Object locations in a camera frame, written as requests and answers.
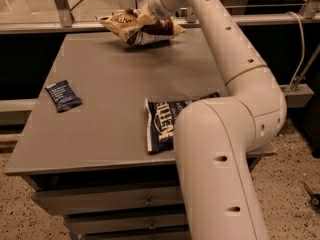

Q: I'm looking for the brown chip bag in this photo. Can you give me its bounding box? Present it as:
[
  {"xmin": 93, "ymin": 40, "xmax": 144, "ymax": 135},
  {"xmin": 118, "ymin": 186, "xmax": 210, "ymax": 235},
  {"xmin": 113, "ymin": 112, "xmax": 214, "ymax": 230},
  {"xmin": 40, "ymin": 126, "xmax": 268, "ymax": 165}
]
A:
[{"xmin": 98, "ymin": 9, "xmax": 185, "ymax": 46}]

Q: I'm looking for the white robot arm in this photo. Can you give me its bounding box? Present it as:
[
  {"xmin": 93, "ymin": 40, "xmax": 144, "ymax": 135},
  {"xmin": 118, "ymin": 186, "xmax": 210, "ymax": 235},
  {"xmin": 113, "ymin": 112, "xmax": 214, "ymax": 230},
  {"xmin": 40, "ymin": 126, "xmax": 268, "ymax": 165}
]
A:
[{"xmin": 148, "ymin": 0, "xmax": 287, "ymax": 240}]

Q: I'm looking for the blue Kettle chip bag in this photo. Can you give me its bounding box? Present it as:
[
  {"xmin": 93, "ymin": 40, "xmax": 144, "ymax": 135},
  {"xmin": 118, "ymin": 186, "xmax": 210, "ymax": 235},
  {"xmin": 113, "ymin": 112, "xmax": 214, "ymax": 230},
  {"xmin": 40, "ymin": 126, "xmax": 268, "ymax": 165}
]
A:
[{"xmin": 144, "ymin": 91, "xmax": 222, "ymax": 154}]

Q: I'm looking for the grey drawer cabinet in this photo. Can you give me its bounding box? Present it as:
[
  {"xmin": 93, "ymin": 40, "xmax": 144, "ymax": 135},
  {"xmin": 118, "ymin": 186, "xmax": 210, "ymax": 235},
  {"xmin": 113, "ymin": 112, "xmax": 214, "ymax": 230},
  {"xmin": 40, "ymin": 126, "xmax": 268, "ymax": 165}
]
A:
[{"xmin": 4, "ymin": 27, "xmax": 276, "ymax": 240}]

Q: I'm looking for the small dark blue snack bar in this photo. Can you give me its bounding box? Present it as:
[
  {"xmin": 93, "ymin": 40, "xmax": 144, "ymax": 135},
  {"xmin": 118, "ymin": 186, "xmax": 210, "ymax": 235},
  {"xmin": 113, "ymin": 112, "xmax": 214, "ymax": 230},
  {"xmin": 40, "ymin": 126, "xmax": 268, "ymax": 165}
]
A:
[{"xmin": 46, "ymin": 80, "xmax": 82, "ymax": 113}]

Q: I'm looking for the bottom grey drawer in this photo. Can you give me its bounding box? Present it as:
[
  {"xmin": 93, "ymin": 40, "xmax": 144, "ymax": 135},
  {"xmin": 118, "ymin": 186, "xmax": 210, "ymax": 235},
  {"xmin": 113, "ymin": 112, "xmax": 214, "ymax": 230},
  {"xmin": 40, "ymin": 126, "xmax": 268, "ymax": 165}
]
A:
[{"xmin": 84, "ymin": 227, "xmax": 191, "ymax": 240}]

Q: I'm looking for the grey drawer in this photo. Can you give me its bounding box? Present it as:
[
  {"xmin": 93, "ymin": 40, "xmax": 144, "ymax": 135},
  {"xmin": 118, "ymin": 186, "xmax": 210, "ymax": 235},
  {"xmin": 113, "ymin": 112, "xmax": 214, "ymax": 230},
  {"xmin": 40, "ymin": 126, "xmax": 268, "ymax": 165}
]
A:
[
  {"xmin": 65, "ymin": 209, "xmax": 187, "ymax": 234},
  {"xmin": 32, "ymin": 181, "xmax": 183, "ymax": 215},
  {"xmin": 84, "ymin": 227, "xmax": 191, "ymax": 240}
]

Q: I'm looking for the middle grey drawer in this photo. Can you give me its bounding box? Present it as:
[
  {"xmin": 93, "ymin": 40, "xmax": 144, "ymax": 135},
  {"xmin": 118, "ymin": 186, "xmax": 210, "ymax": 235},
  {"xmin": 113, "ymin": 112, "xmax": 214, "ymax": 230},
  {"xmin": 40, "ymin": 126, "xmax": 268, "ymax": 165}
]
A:
[{"xmin": 65, "ymin": 209, "xmax": 187, "ymax": 234}]

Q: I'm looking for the top grey drawer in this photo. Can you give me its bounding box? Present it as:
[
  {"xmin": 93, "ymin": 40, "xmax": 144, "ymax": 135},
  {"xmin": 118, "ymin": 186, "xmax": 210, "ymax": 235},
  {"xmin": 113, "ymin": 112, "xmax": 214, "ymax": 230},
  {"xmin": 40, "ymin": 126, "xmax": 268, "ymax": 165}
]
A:
[{"xmin": 32, "ymin": 181, "xmax": 183, "ymax": 215}]

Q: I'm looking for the white cable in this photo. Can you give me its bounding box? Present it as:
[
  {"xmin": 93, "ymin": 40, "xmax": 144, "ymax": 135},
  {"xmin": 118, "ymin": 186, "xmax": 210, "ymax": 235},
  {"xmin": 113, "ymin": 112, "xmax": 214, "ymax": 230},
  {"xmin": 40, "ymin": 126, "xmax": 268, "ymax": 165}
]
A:
[{"xmin": 285, "ymin": 11, "xmax": 306, "ymax": 95}]

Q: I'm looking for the metal window rail frame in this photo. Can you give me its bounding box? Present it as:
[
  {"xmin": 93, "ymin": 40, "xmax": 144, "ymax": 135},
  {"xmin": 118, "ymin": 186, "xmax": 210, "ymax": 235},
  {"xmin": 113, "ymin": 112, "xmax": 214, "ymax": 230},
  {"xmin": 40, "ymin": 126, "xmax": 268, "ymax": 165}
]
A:
[{"xmin": 0, "ymin": 0, "xmax": 320, "ymax": 34}]

